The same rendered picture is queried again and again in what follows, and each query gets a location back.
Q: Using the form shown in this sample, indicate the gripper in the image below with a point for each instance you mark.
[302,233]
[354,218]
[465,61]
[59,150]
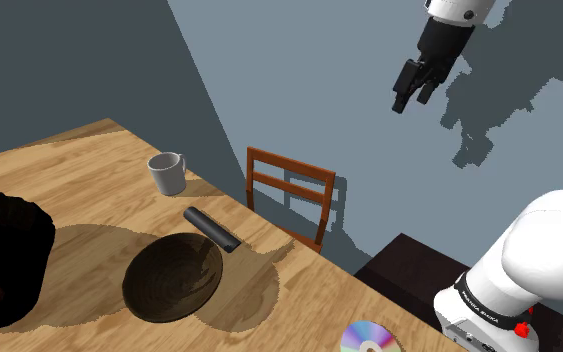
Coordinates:
[441,45]

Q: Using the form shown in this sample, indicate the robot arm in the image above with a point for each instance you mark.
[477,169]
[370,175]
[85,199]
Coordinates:
[534,258]

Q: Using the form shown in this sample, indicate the brown wooden chair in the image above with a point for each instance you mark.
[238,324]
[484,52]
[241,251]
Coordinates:
[290,187]

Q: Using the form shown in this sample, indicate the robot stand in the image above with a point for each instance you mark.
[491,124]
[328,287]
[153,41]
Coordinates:
[408,278]

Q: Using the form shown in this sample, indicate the black cylinder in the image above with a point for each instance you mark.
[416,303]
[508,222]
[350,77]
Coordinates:
[211,229]

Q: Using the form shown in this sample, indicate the shiny compact disc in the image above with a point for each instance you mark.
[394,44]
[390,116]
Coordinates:
[370,337]

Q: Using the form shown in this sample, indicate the white mug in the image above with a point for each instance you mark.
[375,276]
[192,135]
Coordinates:
[169,172]

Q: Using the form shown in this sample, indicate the dark wooden bowl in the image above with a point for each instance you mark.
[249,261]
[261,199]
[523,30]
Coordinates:
[174,277]

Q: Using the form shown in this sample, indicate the black bag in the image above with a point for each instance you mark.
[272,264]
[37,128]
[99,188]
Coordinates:
[3,258]

